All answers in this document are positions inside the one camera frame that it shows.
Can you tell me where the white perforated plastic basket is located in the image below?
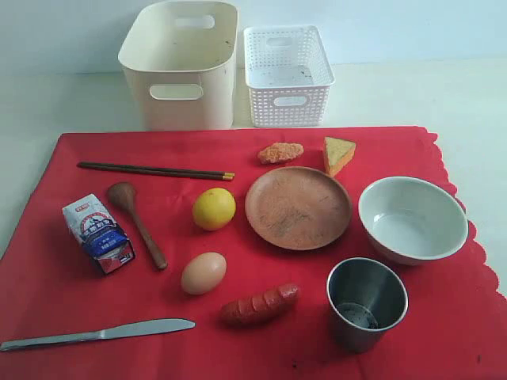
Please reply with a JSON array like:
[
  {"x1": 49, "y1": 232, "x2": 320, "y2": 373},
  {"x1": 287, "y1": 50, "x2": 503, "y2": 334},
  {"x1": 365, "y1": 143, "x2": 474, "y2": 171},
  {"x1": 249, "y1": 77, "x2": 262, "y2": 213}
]
[{"x1": 243, "y1": 25, "x2": 335, "y2": 127}]

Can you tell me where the cream plastic storage bin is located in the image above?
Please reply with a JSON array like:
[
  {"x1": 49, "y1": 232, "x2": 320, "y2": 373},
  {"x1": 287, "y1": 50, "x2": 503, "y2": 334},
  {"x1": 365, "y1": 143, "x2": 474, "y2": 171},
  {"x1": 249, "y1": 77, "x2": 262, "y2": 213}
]
[{"x1": 118, "y1": 1, "x2": 238, "y2": 131}]

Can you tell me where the brown wooden spoon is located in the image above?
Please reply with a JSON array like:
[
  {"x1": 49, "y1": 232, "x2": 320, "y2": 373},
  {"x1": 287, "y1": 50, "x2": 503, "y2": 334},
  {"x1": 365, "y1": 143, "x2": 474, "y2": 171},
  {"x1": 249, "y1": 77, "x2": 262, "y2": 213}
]
[{"x1": 106, "y1": 182, "x2": 168, "y2": 270}]

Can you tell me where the stainless steel cup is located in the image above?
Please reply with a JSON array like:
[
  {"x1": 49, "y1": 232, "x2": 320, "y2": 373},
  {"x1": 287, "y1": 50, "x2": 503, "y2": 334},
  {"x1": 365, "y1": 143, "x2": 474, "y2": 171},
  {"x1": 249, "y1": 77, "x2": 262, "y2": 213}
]
[{"x1": 326, "y1": 257, "x2": 409, "y2": 353}]

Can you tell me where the white ceramic bowl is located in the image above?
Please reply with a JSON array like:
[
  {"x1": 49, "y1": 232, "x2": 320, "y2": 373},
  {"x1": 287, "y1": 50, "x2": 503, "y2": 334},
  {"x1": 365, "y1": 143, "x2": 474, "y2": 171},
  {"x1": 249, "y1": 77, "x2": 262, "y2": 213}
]
[{"x1": 358, "y1": 176, "x2": 469, "y2": 266}]

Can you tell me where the small milk carton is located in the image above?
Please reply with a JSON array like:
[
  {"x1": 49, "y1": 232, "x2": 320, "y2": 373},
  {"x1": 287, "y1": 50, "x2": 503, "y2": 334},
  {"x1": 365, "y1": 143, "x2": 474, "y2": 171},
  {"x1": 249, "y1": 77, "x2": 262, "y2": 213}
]
[{"x1": 62, "y1": 194, "x2": 135, "y2": 275}]

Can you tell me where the dark wooden chopstick upper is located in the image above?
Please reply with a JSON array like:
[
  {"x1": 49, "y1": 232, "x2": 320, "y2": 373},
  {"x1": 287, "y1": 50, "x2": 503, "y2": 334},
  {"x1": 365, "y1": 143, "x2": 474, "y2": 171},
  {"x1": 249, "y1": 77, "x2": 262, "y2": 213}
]
[{"x1": 77, "y1": 161, "x2": 235, "y2": 177}]

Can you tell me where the dark wooden chopstick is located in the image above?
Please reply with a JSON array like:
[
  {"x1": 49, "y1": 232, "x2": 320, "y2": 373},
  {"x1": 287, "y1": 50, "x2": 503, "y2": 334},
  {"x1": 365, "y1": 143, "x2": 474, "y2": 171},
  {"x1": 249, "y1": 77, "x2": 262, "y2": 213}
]
[
  {"x1": 79, "y1": 167, "x2": 234, "y2": 181},
  {"x1": 77, "y1": 161, "x2": 235, "y2": 177}
]

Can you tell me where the yellow lemon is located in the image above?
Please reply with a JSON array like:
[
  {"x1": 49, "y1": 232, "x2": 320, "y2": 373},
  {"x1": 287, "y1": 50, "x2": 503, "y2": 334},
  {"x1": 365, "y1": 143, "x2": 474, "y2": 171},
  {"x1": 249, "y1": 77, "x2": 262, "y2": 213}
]
[{"x1": 193, "y1": 188, "x2": 236, "y2": 231}]

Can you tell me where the red tablecloth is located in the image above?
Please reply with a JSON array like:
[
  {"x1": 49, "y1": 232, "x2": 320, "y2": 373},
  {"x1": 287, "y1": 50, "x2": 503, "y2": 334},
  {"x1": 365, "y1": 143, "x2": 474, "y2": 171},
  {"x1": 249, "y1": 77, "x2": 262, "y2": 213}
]
[{"x1": 1, "y1": 127, "x2": 506, "y2": 379}]

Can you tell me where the round wooden plate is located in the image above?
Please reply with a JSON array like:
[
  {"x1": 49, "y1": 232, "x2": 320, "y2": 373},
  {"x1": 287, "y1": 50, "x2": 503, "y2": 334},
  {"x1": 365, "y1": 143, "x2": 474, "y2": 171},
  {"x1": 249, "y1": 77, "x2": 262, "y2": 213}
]
[{"x1": 245, "y1": 166, "x2": 353, "y2": 251}]

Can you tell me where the yellow cake wedge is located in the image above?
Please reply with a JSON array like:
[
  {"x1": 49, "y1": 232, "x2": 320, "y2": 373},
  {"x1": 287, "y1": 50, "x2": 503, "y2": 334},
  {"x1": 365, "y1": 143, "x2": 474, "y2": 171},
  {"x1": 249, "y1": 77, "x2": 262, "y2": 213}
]
[{"x1": 323, "y1": 137, "x2": 356, "y2": 177}]

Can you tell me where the brown egg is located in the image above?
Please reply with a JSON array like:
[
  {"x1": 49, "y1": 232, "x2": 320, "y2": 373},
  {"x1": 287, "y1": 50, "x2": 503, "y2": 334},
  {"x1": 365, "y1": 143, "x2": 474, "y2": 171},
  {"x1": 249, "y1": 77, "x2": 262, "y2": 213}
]
[{"x1": 181, "y1": 252, "x2": 227, "y2": 295}]

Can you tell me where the dark wooden chopstick lower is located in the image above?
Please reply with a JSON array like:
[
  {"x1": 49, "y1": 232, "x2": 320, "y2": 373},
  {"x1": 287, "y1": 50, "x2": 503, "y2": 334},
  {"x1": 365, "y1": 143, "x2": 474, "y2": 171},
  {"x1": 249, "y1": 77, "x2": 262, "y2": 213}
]
[{"x1": 79, "y1": 167, "x2": 234, "y2": 181}]

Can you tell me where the fried chicken nugget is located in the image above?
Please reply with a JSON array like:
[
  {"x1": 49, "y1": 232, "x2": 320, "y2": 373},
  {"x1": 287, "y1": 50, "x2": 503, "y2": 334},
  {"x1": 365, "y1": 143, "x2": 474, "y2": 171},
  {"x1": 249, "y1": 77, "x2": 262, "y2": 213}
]
[{"x1": 257, "y1": 142, "x2": 304, "y2": 164}]

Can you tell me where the silver table knife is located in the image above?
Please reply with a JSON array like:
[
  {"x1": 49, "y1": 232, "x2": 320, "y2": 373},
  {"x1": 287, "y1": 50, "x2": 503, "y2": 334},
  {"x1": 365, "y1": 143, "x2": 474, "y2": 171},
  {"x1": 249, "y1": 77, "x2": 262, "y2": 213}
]
[{"x1": 1, "y1": 318, "x2": 196, "y2": 352}]

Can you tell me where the red sausage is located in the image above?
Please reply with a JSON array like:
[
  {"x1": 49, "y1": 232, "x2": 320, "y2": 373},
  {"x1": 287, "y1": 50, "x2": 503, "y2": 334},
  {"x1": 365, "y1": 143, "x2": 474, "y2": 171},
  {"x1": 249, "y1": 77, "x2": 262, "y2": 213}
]
[{"x1": 219, "y1": 283, "x2": 299, "y2": 327}]

